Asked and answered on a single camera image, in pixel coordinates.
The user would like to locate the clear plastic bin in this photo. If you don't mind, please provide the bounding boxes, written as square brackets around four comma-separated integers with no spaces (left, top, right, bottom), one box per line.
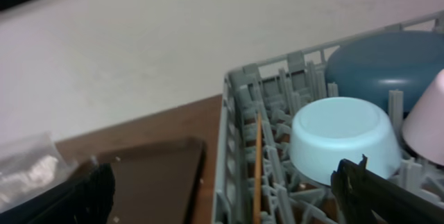
[1,132,78,212]

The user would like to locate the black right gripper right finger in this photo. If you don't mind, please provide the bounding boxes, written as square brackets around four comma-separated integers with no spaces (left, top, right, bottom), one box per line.
[330,156,443,224]

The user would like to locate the wooden chopstick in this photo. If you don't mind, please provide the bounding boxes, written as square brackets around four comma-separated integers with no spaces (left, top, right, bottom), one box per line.
[253,112,262,224]

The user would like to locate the light blue bowl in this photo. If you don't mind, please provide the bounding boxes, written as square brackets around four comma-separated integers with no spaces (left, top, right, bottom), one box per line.
[289,97,402,186]

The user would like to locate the dark blue plate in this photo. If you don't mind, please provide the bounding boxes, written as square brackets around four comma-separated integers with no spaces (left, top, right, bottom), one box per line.
[325,31,443,114]

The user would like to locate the white tissue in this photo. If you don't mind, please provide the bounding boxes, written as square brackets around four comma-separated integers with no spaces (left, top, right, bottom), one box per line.
[1,155,59,203]

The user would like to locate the pink cup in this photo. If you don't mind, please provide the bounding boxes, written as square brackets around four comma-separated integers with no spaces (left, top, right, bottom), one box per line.
[402,70,443,166]

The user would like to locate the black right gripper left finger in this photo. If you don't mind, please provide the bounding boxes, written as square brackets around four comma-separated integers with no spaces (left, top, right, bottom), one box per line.
[1,164,115,224]

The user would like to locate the grey dishwasher rack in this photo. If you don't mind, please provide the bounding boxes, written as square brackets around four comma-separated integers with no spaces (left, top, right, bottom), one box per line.
[211,10,444,224]

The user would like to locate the dark brown serving tray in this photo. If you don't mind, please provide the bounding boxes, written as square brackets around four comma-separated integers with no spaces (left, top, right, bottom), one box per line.
[74,137,207,224]

